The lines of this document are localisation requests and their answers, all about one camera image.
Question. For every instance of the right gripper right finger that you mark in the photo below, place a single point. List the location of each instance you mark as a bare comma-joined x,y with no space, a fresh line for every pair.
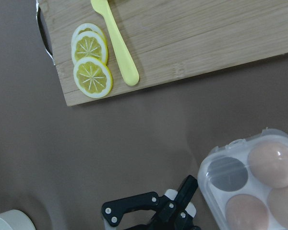
173,215

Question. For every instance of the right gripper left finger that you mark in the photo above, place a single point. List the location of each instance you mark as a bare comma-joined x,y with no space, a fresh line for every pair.
113,211

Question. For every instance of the brown egg from bowl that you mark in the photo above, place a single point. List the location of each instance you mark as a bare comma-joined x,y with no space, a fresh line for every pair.
246,212

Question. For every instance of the clear plastic egg box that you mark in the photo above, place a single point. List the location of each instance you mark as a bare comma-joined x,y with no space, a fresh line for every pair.
225,173

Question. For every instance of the lower brown egg in box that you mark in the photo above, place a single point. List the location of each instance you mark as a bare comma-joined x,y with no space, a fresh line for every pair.
278,205

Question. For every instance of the brown egg in box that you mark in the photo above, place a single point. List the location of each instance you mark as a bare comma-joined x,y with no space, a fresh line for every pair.
278,205
268,162

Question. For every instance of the upper brown egg in box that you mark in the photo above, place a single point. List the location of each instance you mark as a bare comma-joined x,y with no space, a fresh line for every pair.
268,162

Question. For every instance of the white round bowl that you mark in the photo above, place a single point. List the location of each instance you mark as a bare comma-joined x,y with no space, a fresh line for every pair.
15,220

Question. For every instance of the top lemon slice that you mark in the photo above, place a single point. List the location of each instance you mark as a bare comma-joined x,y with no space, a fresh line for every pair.
92,77

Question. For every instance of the yellow plastic knife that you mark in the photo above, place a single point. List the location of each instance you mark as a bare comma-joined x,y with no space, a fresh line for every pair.
125,62

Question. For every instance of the middle lemon slice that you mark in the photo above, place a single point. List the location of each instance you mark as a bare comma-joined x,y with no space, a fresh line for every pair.
89,44

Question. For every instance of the bamboo cutting board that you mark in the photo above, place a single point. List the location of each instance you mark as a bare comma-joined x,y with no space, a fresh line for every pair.
169,40

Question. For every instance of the hidden white lemon slice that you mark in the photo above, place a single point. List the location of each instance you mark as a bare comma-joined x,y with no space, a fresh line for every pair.
85,27

